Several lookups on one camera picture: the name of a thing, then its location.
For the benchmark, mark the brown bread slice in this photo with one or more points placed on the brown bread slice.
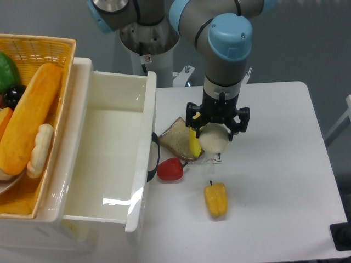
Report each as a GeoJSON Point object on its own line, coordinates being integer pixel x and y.
{"type": "Point", "coordinates": [176, 140]}

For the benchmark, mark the yellow wicker basket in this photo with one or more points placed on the yellow wicker basket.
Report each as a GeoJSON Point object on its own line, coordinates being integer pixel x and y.
{"type": "Point", "coordinates": [29, 53]}

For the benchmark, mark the white open upper drawer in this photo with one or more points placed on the white open upper drawer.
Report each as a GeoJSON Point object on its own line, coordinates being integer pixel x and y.
{"type": "Point", "coordinates": [112, 164]}

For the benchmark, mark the black drawer handle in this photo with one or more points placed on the black drawer handle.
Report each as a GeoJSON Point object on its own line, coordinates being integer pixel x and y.
{"type": "Point", "coordinates": [155, 156]}

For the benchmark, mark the white table bracket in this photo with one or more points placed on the white table bracket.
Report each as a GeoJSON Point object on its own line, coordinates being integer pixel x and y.
{"type": "Point", "coordinates": [247, 76]}
{"type": "Point", "coordinates": [182, 78]}

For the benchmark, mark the white braided bread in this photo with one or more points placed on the white braided bread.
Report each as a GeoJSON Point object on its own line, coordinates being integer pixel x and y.
{"type": "Point", "coordinates": [40, 151]}

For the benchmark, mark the yellow bell pepper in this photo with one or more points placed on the yellow bell pepper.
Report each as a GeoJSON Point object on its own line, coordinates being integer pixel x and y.
{"type": "Point", "coordinates": [216, 199]}

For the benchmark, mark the black device at corner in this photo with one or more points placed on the black device at corner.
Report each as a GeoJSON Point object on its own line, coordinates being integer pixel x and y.
{"type": "Point", "coordinates": [341, 236]}

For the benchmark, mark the pale white pear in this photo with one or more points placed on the pale white pear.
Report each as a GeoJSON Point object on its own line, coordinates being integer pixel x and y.
{"type": "Point", "coordinates": [214, 139]}

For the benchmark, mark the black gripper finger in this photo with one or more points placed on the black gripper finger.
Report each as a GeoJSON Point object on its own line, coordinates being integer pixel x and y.
{"type": "Point", "coordinates": [194, 119]}
{"type": "Point", "coordinates": [239, 127]}

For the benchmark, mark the orange fruit piece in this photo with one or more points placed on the orange fruit piece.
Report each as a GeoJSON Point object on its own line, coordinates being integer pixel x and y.
{"type": "Point", "coordinates": [5, 116]}

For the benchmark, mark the yellow banana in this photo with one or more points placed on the yellow banana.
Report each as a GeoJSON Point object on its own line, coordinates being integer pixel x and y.
{"type": "Point", "coordinates": [194, 144]}

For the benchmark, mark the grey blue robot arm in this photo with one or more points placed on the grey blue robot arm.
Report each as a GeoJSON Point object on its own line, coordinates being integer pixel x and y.
{"type": "Point", "coordinates": [219, 30]}

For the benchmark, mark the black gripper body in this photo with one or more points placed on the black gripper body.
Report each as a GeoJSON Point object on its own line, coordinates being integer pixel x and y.
{"type": "Point", "coordinates": [219, 104]}

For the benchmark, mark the metal plate in basket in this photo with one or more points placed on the metal plate in basket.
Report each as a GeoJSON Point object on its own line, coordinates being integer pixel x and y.
{"type": "Point", "coordinates": [6, 185]}

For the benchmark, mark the clear plastic wrapper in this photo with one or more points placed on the clear plastic wrapper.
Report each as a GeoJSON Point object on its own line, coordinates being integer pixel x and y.
{"type": "Point", "coordinates": [208, 161]}

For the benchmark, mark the white drawer cabinet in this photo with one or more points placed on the white drawer cabinet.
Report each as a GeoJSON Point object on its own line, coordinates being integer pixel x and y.
{"type": "Point", "coordinates": [48, 230]}

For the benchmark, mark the black grape cluster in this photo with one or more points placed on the black grape cluster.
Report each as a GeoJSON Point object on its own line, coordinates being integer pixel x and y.
{"type": "Point", "coordinates": [12, 96]}

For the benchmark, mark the red bell pepper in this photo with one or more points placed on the red bell pepper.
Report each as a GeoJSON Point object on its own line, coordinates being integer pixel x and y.
{"type": "Point", "coordinates": [171, 169]}

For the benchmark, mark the white frame at right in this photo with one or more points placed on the white frame at right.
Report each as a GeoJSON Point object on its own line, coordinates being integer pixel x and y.
{"type": "Point", "coordinates": [339, 126]}

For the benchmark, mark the white table bracket right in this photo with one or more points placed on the white table bracket right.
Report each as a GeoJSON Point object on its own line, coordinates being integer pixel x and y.
{"type": "Point", "coordinates": [247, 76]}

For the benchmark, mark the green pepper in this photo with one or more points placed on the green pepper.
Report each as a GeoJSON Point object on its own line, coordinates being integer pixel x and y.
{"type": "Point", "coordinates": [10, 75]}

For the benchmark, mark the orange baguette loaf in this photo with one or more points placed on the orange baguette loaf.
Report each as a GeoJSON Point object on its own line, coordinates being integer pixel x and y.
{"type": "Point", "coordinates": [18, 139]}

